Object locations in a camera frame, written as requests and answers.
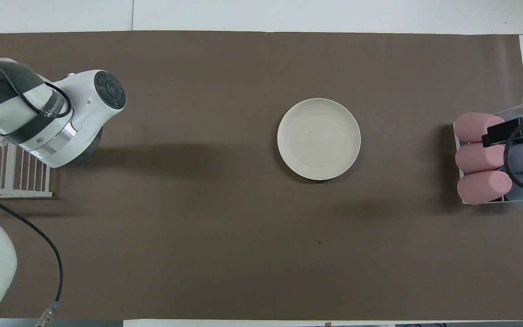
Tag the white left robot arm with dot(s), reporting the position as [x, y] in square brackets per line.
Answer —
[84, 104]

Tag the cream round plate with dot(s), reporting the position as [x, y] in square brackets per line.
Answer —
[318, 139]

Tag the brown table mat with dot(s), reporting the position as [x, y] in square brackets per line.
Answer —
[198, 227]

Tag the pink plastic cup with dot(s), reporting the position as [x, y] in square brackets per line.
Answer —
[477, 158]
[470, 127]
[484, 187]

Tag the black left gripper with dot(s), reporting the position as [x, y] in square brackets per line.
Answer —
[92, 152]

